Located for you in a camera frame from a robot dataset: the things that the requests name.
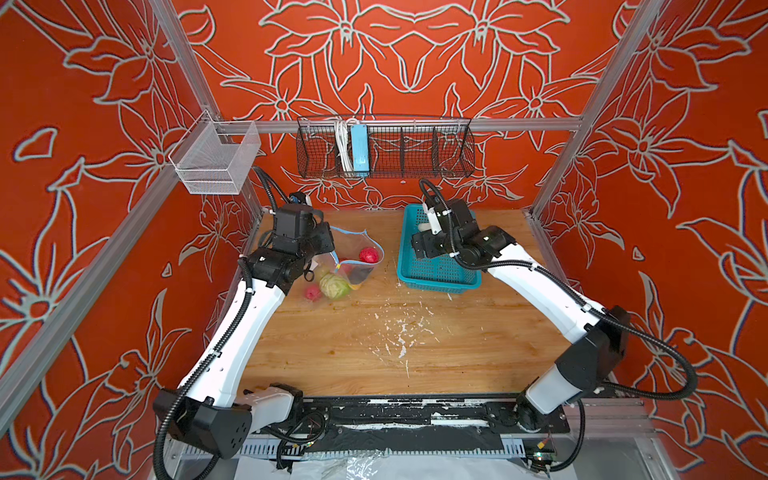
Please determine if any clear zip top bag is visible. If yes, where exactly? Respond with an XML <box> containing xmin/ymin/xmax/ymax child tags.
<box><xmin>302</xmin><ymin>227</ymin><xmax>385</xmax><ymax>304</ymax></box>

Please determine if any green cabbage toy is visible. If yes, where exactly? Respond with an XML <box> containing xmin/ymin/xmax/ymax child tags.
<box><xmin>318</xmin><ymin>274</ymin><xmax>352</xmax><ymax>301</ymax></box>

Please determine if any red strawberry toy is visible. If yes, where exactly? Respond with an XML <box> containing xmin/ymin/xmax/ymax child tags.
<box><xmin>358</xmin><ymin>247</ymin><xmax>381</xmax><ymax>264</ymax></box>

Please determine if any red apple toy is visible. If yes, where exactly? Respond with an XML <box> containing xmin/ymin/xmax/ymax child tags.
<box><xmin>304</xmin><ymin>284</ymin><xmax>324</xmax><ymax>302</ymax></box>

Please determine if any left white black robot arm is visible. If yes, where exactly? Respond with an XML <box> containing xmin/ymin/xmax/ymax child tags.
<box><xmin>152</xmin><ymin>168</ymin><xmax>335</xmax><ymax>479</ymax></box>

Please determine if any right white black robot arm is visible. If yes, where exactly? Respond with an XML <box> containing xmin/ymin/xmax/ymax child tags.
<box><xmin>411</xmin><ymin>179</ymin><xmax>698</xmax><ymax>432</ymax></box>

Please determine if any teal plastic basket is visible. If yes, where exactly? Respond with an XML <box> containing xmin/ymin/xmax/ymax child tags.
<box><xmin>397</xmin><ymin>204</ymin><xmax>482</xmax><ymax>294</ymax></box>

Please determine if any light blue box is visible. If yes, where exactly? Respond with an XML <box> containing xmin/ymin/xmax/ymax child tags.
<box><xmin>350</xmin><ymin>123</ymin><xmax>370</xmax><ymax>177</ymax></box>

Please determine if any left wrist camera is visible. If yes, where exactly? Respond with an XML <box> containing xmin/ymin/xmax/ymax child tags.
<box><xmin>271</xmin><ymin>192</ymin><xmax>324</xmax><ymax>255</ymax></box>

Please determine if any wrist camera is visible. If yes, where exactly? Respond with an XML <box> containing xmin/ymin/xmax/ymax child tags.
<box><xmin>271</xmin><ymin>192</ymin><xmax>324</xmax><ymax>255</ymax></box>
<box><xmin>420</xmin><ymin>199</ymin><xmax>476</xmax><ymax>234</ymax></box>

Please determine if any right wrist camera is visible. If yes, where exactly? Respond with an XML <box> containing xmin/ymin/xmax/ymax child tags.
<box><xmin>420</xmin><ymin>199</ymin><xmax>476</xmax><ymax>234</ymax></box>

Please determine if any black wire wall basket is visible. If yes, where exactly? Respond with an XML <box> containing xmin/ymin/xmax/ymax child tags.
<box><xmin>296</xmin><ymin>114</ymin><xmax>476</xmax><ymax>179</ymax></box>

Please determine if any white cable bundle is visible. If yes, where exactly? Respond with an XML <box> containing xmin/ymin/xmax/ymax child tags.
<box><xmin>334</xmin><ymin>119</ymin><xmax>353</xmax><ymax>175</ymax></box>

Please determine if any clear acrylic wall bin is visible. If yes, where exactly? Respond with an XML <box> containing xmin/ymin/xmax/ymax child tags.
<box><xmin>169</xmin><ymin>110</ymin><xmax>262</xmax><ymax>195</ymax></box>

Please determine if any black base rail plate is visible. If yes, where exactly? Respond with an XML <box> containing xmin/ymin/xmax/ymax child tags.
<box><xmin>277</xmin><ymin>393</ymin><xmax>576</xmax><ymax>456</ymax></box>

